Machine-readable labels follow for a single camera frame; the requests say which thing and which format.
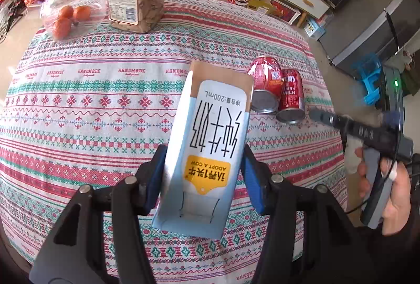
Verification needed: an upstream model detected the blue plastic stool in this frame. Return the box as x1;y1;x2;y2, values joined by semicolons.
353;52;383;106

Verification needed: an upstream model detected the yellow cardboard box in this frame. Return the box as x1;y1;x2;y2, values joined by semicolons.
251;0;276;15

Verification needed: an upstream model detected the blue white box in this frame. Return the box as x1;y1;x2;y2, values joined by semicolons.
302;16;327;40

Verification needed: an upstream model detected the person's right hand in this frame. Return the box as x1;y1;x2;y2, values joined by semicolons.
356;146;412;237

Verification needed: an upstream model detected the white storage box red print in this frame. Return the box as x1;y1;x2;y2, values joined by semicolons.
267;0;301;25

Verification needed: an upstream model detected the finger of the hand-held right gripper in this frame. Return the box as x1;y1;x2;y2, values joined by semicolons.
308;107;399;153

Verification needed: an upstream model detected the patterned tablecloth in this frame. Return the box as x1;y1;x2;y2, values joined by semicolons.
0;0;348;284

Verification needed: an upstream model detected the stainless steel refrigerator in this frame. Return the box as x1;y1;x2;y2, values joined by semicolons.
320;0;417;74

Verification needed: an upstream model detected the dented red drink can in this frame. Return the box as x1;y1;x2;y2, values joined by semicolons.
247;56;283;114

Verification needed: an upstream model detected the white blue milk carton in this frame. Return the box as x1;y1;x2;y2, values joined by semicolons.
151;61;255;240

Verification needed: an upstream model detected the orange tangerine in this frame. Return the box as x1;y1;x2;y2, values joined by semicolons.
73;6;91;21
52;17;73;40
58;6;74;22

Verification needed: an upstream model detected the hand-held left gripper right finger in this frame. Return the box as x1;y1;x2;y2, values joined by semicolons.
241;144;378;284

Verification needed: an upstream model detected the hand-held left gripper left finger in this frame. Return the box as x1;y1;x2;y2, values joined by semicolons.
29;144;168;284

